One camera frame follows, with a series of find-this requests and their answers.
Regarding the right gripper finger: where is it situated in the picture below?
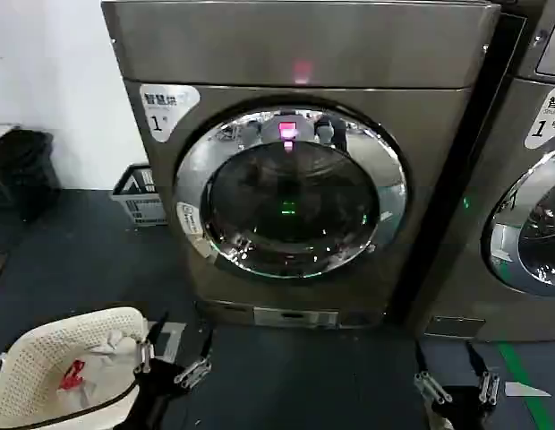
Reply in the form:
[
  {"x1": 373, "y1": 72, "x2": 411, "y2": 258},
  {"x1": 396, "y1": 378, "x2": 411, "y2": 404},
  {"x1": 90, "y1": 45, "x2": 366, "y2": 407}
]
[
  {"x1": 466, "y1": 343, "x2": 501, "y2": 402},
  {"x1": 414, "y1": 340, "x2": 454, "y2": 405}
]

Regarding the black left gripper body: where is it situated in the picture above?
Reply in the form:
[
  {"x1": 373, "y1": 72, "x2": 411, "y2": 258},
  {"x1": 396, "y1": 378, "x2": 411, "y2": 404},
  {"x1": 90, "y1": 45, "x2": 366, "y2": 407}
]
[{"x1": 132, "y1": 357, "x2": 190, "y2": 430}]

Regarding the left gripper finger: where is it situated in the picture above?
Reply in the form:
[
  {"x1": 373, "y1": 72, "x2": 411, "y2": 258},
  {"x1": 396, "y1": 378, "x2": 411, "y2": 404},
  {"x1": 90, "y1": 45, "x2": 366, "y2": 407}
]
[
  {"x1": 173, "y1": 329, "x2": 214, "y2": 389},
  {"x1": 132, "y1": 312, "x2": 170, "y2": 374}
]

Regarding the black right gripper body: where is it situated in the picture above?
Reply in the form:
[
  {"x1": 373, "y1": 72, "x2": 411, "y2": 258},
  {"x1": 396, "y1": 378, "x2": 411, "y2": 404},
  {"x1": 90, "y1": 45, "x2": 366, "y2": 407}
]
[{"x1": 431, "y1": 385, "x2": 499, "y2": 430}]

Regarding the green floor tape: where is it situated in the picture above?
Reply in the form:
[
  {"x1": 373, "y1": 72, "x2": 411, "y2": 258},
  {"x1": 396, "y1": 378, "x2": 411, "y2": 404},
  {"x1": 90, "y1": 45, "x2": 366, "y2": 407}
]
[{"x1": 498, "y1": 342, "x2": 548, "y2": 430}]

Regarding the white arrow floor marker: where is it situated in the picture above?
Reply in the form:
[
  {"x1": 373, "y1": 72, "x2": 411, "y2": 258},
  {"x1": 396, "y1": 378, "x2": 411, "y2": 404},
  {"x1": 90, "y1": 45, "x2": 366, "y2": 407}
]
[{"x1": 504, "y1": 381, "x2": 553, "y2": 399}]

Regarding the white cloth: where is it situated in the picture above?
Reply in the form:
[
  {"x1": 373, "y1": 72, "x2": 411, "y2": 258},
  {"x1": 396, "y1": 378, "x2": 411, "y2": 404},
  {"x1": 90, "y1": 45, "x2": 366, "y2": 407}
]
[{"x1": 56, "y1": 325, "x2": 141, "y2": 407}]

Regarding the red garment piece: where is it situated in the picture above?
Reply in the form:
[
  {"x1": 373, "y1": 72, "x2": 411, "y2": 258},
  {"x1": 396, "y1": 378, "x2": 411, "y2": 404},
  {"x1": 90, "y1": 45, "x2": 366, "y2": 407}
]
[{"x1": 59, "y1": 357, "x2": 87, "y2": 391}]

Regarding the white perforated laundry basket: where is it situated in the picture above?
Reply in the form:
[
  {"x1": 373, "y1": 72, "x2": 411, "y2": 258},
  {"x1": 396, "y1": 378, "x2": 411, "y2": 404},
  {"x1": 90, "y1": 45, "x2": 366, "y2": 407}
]
[{"x1": 0, "y1": 306, "x2": 149, "y2": 430}]

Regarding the small white door sticker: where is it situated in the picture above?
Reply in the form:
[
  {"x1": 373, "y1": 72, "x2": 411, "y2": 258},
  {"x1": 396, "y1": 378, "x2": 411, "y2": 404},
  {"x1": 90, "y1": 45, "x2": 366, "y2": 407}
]
[{"x1": 175, "y1": 201, "x2": 201, "y2": 237}]

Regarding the round glass dryer door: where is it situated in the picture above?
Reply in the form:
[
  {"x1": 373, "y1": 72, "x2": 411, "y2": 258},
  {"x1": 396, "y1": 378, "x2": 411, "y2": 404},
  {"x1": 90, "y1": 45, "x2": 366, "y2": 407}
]
[
  {"x1": 480, "y1": 147, "x2": 555, "y2": 297},
  {"x1": 172, "y1": 105, "x2": 409, "y2": 287}
]

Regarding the grey slotted plastic basket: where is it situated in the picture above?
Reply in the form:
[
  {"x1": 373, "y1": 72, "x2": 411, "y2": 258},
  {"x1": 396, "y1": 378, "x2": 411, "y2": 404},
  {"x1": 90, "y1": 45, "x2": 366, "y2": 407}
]
[{"x1": 110, "y1": 163, "x2": 169, "y2": 228}]

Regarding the black plastic crate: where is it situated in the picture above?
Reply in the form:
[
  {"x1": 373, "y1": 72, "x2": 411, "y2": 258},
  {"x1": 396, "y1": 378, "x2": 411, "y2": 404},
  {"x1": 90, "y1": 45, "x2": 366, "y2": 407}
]
[{"x1": 0, "y1": 126, "x2": 63, "y2": 224}]

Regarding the white number label sticker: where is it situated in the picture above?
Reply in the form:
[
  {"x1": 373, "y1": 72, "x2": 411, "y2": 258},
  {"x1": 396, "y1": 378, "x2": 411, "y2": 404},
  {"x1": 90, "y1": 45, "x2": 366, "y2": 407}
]
[
  {"x1": 139, "y1": 83, "x2": 201, "y2": 144},
  {"x1": 523, "y1": 80, "x2": 555, "y2": 151}
]

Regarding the grey dryer with cut-off label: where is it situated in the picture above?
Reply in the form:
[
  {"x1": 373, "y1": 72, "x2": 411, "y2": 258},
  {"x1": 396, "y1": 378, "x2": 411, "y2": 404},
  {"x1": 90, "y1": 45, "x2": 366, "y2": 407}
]
[{"x1": 405, "y1": 0, "x2": 555, "y2": 345}]

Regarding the grey front-load dryer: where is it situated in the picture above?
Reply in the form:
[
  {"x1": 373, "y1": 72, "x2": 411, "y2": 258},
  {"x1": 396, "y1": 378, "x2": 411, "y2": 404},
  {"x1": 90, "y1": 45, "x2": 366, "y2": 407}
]
[{"x1": 100, "y1": 0, "x2": 502, "y2": 331}]

